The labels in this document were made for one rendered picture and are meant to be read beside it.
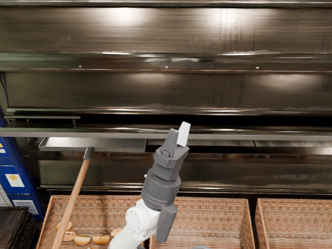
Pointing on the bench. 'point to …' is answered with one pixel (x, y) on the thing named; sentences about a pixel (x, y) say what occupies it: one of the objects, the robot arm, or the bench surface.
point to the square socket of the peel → (89, 153)
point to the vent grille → (26, 205)
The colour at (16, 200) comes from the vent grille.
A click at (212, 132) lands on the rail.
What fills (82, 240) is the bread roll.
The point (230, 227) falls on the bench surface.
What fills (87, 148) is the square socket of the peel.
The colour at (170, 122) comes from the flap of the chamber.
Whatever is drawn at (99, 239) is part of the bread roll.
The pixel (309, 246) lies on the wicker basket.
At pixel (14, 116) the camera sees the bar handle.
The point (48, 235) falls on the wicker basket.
